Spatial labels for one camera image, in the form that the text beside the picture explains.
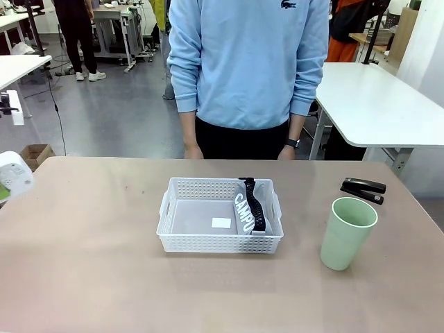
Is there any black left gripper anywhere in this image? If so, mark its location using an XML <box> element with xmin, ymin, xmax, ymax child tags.
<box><xmin>0</xmin><ymin>92</ymin><xmax>20</xmax><ymax>116</ymax></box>

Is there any black stapler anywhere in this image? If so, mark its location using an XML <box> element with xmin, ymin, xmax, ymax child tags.
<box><xmin>339</xmin><ymin>178</ymin><xmax>387</xmax><ymax>205</ymax></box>

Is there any person's left forearm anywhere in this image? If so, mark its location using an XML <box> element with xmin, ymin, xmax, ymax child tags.
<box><xmin>287</xmin><ymin>112</ymin><xmax>304</xmax><ymax>141</ymax></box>

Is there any person's right forearm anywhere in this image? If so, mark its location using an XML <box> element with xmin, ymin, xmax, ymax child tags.
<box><xmin>179</xmin><ymin>110</ymin><xmax>200</xmax><ymax>147</ymax></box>

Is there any white perforated plastic basket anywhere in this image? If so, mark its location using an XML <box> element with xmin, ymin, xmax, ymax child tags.
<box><xmin>155</xmin><ymin>177</ymin><xmax>284</xmax><ymax>256</ymax></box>

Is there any person's right hand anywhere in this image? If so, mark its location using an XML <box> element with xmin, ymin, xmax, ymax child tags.
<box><xmin>183</xmin><ymin>142</ymin><xmax>205</xmax><ymax>160</ymax></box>

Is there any person's left hand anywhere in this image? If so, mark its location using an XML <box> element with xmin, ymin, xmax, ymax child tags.
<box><xmin>277</xmin><ymin>146</ymin><xmax>297</xmax><ymax>161</ymax></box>

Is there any white table with slanted leg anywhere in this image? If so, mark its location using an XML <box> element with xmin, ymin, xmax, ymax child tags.
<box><xmin>0</xmin><ymin>54</ymin><xmax>53</xmax><ymax>119</ymax></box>

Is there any white plastic bag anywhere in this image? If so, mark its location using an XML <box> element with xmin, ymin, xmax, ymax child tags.
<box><xmin>10</xmin><ymin>42</ymin><xmax>37</xmax><ymax>56</ymax></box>

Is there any open cardboard box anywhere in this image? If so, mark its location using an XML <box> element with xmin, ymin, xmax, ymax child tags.
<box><xmin>19</xmin><ymin>144</ymin><xmax>56</xmax><ymax>173</ymax></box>

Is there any black stand pole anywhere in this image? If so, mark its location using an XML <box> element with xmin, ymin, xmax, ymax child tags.
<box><xmin>26</xmin><ymin>0</ymin><xmax>47</xmax><ymax>58</ymax></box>
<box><xmin>361</xmin><ymin>0</ymin><xmax>387</xmax><ymax>66</ymax></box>

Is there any long white desk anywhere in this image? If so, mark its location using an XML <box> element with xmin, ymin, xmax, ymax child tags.
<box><xmin>0</xmin><ymin>12</ymin><xmax>35</xmax><ymax>53</ymax></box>

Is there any bystander in black clothes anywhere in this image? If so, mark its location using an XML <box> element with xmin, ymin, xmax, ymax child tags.
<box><xmin>53</xmin><ymin>0</ymin><xmax>107</xmax><ymax>83</ymax></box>

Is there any grey workbench on wheels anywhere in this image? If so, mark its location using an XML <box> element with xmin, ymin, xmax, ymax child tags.
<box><xmin>92</xmin><ymin>2</ymin><xmax>147</xmax><ymax>74</ymax></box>

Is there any bystander in yellow jacket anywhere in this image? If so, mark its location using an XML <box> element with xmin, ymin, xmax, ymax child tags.
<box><xmin>148</xmin><ymin>0</ymin><xmax>176</xmax><ymax>101</ymax></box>

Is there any person in light blue sweater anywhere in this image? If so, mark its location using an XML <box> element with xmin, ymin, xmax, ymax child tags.
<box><xmin>166</xmin><ymin>0</ymin><xmax>330</xmax><ymax>160</ymax></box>

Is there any bystander in orange trousers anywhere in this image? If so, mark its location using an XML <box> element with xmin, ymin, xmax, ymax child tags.
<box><xmin>328</xmin><ymin>0</ymin><xmax>377</xmax><ymax>64</ymax></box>

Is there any wooden top table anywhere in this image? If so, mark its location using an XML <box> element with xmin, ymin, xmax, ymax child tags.
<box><xmin>348</xmin><ymin>30</ymin><xmax>396</xmax><ymax>64</ymax></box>

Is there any light green plastic cup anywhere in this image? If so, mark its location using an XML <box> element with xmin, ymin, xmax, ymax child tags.
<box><xmin>319</xmin><ymin>196</ymin><xmax>378</xmax><ymax>271</ymax></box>

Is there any large white curved-edge table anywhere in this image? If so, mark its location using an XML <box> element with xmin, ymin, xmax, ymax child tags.
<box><xmin>308</xmin><ymin>62</ymin><xmax>444</xmax><ymax>171</ymax></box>

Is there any tall brown cardboard box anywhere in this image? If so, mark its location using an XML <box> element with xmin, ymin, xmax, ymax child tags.
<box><xmin>387</xmin><ymin>6</ymin><xmax>419</xmax><ymax>60</ymax></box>

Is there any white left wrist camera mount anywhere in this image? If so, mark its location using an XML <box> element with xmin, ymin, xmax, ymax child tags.
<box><xmin>6</xmin><ymin>90</ymin><xmax>26</xmax><ymax>126</ymax></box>

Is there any thin black cable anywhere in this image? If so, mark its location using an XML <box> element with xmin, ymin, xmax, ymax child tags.
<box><xmin>43</xmin><ymin>64</ymin><xmax>68</xmax><ymax>157</ymax></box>

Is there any black perforated strap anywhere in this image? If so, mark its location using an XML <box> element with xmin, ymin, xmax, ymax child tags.
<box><xmin>238</xmin><ymin>176</ymin><xmax>268</xmax><ymax>232</ymax></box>

